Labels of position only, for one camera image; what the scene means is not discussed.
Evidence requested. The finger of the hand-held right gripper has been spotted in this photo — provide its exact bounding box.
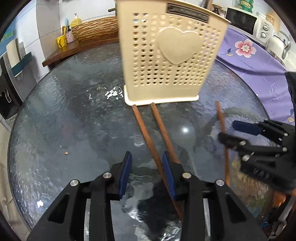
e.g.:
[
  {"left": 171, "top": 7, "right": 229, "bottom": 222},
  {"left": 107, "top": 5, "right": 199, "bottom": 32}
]
[
  {"left": 232, "top": 119, "right": 291, "bottom": 149},
  {"left": 218, "top": 132, "right": 288, "bottom": 156}
]

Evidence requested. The teal cup holder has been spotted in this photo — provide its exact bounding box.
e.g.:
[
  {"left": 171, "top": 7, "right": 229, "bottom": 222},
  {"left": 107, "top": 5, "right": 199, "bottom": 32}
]
[{"left": 11, "top": 52, "right": 33, "bottom": 78}]

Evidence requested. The white microwave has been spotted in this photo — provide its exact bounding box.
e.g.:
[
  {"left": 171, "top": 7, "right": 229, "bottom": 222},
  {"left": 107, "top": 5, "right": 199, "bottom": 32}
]
[{"left": 224, "top": 7, "right": 276, "bottom": 42}]

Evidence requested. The white paper cup stack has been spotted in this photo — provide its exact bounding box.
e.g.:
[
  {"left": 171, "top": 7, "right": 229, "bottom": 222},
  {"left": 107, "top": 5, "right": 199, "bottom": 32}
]
[{"left": 6, "top": 38, "right": 21, "bottom": 70}]

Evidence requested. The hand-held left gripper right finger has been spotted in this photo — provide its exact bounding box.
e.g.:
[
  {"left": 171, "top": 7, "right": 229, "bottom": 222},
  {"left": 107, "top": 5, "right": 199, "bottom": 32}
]
[{"left": 162, "top": 151, "right": 268, "bottom": 241}]

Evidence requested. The grey water dispenser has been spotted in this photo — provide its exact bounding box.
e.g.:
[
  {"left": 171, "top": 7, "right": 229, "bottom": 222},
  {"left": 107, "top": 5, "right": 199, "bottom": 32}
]
[{"left": 0, "top": 54, "right": 23, "bottom": 120}]

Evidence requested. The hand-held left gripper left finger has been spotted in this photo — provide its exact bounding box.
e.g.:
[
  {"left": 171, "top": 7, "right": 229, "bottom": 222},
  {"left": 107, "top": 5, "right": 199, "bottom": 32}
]
[{"left": 27, "top": 151, "right": 133, "bottom": 241}]

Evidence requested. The brown wooden chopstick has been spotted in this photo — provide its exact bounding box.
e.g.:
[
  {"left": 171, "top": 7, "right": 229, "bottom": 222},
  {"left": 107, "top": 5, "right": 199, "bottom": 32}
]
[
  {"left": 150, "top": 103, "right": 180, "bottom": 164},
  {"left": 215, "top": 101, "right": 231, "bottom": 186},
  {"left": 132, "top": 104, "right": 184, "bottom": 222}
]

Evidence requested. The yellow soap bottle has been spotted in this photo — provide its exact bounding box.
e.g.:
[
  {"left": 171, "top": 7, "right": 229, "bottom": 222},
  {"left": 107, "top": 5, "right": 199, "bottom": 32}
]
[{"left": 70, "top": 13, "right": 82, "bottom": 28}]

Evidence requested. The small floral bottle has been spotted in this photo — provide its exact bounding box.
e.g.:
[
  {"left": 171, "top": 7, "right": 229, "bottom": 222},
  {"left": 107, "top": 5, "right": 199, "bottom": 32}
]
[{"left": 65, "top": 25, "right": 75, "bottom": 43}]

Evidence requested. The white kettle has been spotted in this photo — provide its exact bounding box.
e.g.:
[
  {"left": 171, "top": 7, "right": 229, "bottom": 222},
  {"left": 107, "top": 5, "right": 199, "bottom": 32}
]
[{"left": 266, "top": 30, "right": 291, "bottom": 61}]

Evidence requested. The person's right hand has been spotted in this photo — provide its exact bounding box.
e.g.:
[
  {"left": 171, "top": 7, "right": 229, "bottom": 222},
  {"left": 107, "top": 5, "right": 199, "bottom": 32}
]
[{"left": 273, "top": 188, "right": 296, "bottom": 208}]

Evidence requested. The cream perforated utensil holder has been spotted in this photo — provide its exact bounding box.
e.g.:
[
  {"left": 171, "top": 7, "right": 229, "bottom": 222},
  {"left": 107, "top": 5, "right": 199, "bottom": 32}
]
[{"left": 115, "top": 0, "right": 232, "bottom": 106}]

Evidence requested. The purple floral cloth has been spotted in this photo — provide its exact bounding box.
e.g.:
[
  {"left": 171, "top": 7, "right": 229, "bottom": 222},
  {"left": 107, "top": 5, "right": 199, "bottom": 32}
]
[{"left": 215, "top": 26, "right": 296, "bottom": 127}]

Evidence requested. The yellow cup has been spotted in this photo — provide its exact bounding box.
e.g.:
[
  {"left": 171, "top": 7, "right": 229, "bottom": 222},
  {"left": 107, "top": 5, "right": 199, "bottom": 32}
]
[{"left": 56, "top": 34, "right": 68, "bottom": 49}]

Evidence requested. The dark wooden counter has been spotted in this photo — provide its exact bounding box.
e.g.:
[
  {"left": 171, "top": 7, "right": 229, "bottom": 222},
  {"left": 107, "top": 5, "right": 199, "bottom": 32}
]
[{"left": 42, "top": 38, "right": 121, "bottom": 70}]

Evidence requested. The woven wicker basket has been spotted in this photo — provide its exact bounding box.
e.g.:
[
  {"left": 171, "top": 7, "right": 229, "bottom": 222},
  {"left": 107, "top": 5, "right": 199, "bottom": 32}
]
[{"left": 71, "top": 16, "right": 120, "bottom": 43}]

